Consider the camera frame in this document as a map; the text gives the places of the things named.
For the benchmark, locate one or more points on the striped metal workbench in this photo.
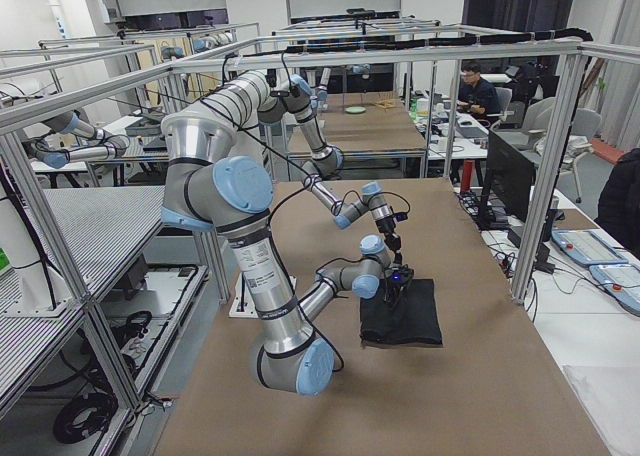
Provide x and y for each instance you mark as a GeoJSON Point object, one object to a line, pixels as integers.
{"type": "Point", "coordinates": [105, 229]}

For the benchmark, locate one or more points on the aluminium frame post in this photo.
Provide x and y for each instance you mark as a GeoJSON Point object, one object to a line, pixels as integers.
{"type": "Point", "coordinates": [557, 136]}

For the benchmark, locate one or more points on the black printed t-shirt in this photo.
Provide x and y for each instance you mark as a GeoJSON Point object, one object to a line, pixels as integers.
{"type": "Point", "coordinates": [412, 320]}

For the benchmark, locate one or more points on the blue teach pendant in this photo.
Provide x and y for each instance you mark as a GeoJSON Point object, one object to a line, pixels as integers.
{"type": "Point", "coordinates": [621, 281]}
{"type": "Point", "coordinates": [586, 248]}

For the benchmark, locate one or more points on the aluminium cage frame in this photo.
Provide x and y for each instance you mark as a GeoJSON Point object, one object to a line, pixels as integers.
{"type": "Point", "coordinates": [30, 235]}

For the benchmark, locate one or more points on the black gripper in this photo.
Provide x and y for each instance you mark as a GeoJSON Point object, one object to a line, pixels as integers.
{"type": "Point", "coordinates": [392, 292]}
{"type": "Point", "coordinates": [388, 226]}

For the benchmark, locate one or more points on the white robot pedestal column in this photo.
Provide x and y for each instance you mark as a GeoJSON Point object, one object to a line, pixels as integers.
{"type": "Point", "coordinates": [249, 144]}

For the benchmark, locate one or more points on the seated person dark jacket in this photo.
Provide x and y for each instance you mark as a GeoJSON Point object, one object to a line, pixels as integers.
{"type": "Point", "coordinates": [476, 95]}

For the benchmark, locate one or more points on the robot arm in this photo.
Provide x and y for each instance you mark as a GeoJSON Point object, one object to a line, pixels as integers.
{"type": "Point", "coordinates": [207, 189]}
{"type": "Point", "coordinates": [235, 103]}

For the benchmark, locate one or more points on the green plate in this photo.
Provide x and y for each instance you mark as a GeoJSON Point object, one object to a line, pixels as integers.
{"type": "Point", "coordinates": [355, 110]}

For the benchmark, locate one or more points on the black computer monitor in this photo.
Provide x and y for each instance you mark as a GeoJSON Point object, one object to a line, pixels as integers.
{"type": "Point", "coordinates": [509, 176]}

